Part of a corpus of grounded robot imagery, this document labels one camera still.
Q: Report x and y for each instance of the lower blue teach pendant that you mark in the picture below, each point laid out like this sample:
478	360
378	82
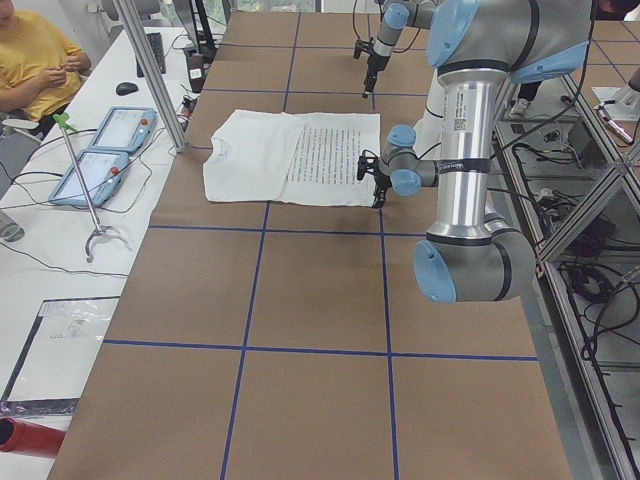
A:
102	171

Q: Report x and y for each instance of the clear plastic document sleeve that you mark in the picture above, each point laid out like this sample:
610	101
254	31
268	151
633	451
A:
56	359

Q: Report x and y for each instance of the blue teach pendant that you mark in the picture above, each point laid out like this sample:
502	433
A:
102	171
124	129

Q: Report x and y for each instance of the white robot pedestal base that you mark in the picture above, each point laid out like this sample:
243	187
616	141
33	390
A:
429	128

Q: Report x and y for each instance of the person in yellow shirt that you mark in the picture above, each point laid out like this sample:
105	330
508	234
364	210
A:
41	68

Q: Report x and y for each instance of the white long-sleeve printed shirt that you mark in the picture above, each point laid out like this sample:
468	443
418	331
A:
307	159

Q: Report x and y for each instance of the black computer mouse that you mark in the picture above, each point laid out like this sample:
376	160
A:
126	88

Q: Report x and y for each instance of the black keyboard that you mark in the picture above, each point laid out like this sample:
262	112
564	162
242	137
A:
156	44

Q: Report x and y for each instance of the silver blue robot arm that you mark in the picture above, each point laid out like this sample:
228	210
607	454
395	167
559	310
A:
395	17
470	254

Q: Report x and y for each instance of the reacher grabber stick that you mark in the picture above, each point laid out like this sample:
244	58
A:
100	231

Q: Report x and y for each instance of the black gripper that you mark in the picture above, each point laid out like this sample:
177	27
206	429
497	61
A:
372	65
382	180

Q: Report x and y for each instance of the upper blue teach pendant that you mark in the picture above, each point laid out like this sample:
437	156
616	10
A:
124	129

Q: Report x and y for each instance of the red fire extinguisher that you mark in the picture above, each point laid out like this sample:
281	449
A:
27	438

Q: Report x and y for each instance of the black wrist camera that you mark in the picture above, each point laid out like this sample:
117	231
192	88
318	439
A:
362	46
367	164

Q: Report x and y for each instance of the aluminium frame post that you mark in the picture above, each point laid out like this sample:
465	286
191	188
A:
130	19

